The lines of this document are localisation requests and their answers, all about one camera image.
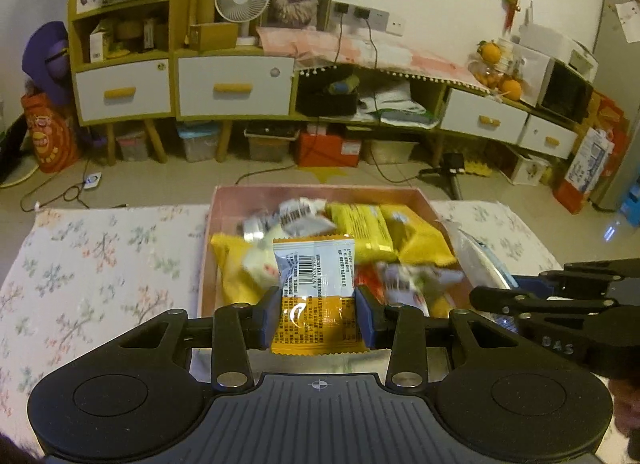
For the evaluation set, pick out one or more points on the orange printed bag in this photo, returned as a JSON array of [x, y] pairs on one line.
[[54, 132]]

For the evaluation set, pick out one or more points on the oranges in glass bowl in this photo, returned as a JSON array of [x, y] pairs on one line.
[[495, 66]]

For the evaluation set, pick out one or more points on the purple plush toy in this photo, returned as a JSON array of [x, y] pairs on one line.
[[46, 62]]

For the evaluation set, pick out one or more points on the wooden drawer cabinet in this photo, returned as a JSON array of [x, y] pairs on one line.
[[221, 82]]

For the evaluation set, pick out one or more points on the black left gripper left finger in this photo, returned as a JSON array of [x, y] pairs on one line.
[[230, 334]]

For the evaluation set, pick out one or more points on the black box on shelf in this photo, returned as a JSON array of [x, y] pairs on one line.
[[327, 92]]

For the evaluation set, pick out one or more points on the right hand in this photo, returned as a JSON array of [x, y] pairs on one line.
[[626, 412]]

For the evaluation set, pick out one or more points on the yellow crinkled snack bag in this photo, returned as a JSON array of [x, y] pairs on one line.
[[416, 241]]

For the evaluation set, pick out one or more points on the pink cloth runner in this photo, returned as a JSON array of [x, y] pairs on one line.
[[317, 49]]

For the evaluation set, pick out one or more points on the long wooden tv stand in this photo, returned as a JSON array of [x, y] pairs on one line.
[[457, 110]]

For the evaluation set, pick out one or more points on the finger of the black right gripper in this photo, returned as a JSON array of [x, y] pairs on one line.
[[513, 303], [570, 284]]

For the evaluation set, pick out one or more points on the black tripod camera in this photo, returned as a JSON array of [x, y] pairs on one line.
[[445, 175]]

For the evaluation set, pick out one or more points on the floral tablecloth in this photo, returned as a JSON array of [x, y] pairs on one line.
[[83, 277]]

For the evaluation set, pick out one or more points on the white microwave oven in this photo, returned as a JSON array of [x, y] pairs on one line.
[[556, 71]]

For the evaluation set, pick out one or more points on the orange barcode snack pack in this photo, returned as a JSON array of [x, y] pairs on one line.
[[318, 314]]

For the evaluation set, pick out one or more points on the clear blue label pack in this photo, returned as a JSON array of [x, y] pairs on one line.
[[481, 267]]

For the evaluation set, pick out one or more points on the long yellow snack pack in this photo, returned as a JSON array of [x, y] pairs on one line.
[[246, 270]]

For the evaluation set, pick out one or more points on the tall wooden shelf cabinet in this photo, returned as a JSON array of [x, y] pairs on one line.
[[122, 57]]

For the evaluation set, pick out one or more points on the red cardboard box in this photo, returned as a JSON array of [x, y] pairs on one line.
[[326, 151]]

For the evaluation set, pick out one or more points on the white text printed pack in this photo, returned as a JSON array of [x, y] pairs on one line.
[[293, 218]]

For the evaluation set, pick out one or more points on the red white candy pack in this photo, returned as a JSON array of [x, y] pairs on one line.
[[426, 287]]

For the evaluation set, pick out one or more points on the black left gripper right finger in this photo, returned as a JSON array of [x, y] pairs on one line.
[[408, 335]]

